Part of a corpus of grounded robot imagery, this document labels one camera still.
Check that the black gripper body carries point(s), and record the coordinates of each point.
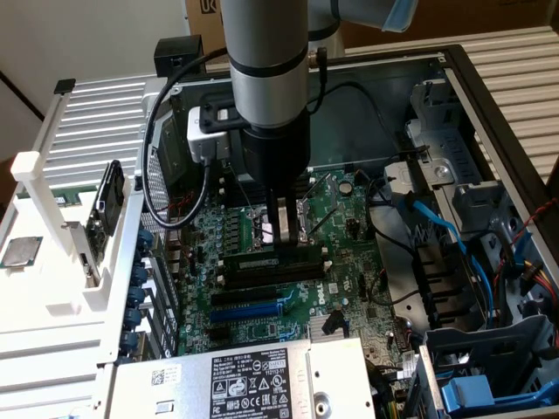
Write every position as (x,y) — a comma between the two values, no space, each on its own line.
(275,157)

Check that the green RAM stick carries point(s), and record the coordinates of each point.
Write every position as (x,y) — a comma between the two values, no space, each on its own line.
(67,200)
(249,262)

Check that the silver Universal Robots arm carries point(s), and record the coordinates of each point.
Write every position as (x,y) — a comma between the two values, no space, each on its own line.
(266,65)

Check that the black RAM slot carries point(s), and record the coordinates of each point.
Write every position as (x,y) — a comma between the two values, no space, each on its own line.
(271,279)
(271,273)
(229,181)
(231,194)
(231,188)
(231,201)

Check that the CPU socket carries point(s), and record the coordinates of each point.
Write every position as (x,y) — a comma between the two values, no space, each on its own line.
(257,227)

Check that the metal locking lever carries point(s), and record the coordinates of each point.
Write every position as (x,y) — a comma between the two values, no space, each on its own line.
(244,196)
(319,185)

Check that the silver coin battery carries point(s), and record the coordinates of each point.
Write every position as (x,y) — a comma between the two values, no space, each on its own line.
(346,187)

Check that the open black PC case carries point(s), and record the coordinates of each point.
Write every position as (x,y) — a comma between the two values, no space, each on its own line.
(349,131)

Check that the green Dell motherboard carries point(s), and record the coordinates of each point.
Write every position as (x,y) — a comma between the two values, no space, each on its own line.
(349,270)

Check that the long black expansion slot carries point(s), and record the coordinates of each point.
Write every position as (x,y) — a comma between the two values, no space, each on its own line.
(244,297)

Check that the long blue expansion slot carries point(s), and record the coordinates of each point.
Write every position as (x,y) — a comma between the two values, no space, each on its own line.
(244,312)

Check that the silver chipset heat sink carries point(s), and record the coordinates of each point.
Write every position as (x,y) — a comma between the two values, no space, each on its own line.
(316,325)

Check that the short black expansion slot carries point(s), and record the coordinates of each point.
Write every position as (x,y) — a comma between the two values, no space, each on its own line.
(219,334)

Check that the printed cardboard box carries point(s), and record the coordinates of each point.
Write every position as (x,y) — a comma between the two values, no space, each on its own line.
(205,39)

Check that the white corner fixture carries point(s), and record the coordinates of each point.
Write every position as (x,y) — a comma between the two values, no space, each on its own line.
(150,94)

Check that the blue slot retention clip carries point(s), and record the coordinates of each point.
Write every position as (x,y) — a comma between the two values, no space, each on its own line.
(145,241)
(132,316)
(129,340)
(135,294)
(139,274)

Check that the black box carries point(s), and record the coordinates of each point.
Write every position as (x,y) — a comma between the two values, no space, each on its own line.
(179,50)

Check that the grey metal disk bay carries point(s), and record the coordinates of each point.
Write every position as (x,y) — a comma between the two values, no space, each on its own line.
(441,144)

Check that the black graphics card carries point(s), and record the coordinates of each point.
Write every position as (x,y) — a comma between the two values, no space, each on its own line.
(109,196)

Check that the silver power supply unit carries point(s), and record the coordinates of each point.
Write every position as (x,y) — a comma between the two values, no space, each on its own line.
(183,393)

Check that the white parts rack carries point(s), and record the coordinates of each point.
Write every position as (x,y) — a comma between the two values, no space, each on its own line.
(43,279)

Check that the plain cardboard box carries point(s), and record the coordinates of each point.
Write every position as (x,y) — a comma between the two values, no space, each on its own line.
(480,17)

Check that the blue plastic latch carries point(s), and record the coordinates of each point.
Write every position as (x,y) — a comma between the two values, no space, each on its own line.
(467,390)

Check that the grey disk cage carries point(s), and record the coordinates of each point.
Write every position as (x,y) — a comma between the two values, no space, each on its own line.
(502,345)

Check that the silver CPU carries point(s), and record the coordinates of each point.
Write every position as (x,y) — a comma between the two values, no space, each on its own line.
(19,252)

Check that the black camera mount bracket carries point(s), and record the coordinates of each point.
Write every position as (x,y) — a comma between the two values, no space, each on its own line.
(207,124)

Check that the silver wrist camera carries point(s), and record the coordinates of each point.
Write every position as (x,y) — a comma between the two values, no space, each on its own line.
(201,144)

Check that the grey metal bracket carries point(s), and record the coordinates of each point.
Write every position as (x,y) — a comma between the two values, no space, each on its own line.
(397,179)

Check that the black rail end cap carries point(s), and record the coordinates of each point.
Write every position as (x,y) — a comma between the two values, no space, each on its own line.
(64,86)

